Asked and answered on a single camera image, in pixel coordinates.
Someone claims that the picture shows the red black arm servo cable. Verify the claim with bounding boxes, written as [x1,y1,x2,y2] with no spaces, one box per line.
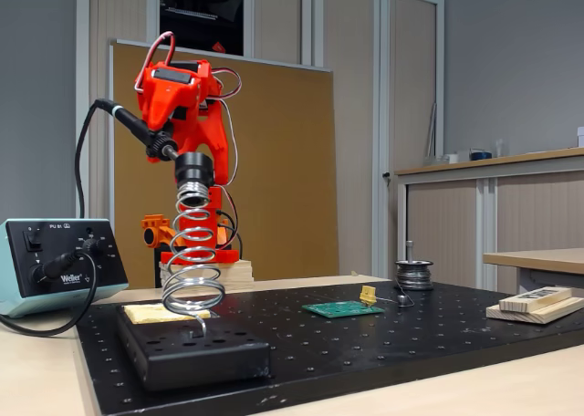
[210,67,243,189]

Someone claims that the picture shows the thin solder wire strand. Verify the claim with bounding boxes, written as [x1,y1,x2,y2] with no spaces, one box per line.
[373,283,415,308]

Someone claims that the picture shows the yellow cleaning sponge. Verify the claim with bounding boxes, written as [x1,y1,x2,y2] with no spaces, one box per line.
[123,302,212,326]

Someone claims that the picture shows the plain wooden plank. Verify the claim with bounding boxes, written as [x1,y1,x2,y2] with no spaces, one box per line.
[485,296,584,326]

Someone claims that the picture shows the wooden desk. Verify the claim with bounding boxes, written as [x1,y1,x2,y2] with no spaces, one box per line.
[482,247,584,298]

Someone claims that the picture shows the soldering iron spring stand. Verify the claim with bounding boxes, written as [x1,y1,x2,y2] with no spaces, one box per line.
[113,304,271,392]

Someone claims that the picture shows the low grey shutter cabinet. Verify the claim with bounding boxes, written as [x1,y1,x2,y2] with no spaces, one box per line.
[394,147,584,294]

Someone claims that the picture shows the metal spring iron holder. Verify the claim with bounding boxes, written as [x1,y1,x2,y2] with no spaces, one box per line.
[161,152,227,339]

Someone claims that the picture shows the brown cork pinboard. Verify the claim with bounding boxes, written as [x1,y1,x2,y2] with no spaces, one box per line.
[108,39,340,289]

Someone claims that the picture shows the green circuit board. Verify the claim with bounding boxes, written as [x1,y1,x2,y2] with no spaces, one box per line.
[301,299,386,319]

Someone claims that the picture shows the black soldering iron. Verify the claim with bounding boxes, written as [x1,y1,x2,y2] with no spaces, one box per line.
[94,99,182,163]

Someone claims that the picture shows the tall grey shutter cabinet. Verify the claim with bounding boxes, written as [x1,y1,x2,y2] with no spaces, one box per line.
[76,0,446,280]

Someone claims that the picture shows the printed wooden plank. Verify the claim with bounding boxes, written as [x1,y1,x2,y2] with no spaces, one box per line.
[498,286,574,312]

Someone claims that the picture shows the solder wire spool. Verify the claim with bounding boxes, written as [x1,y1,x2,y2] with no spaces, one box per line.
[394,259,435,292]

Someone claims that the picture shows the white red gripper servo cable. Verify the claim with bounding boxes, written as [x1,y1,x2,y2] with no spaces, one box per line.
[133,31,177,91]

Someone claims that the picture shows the black perforated breadboard plate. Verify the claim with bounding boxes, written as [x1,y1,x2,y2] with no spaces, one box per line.
[75,279,584,416]

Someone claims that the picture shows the teal black soldering station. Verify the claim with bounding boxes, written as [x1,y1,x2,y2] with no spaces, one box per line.
[0,218,130,319]

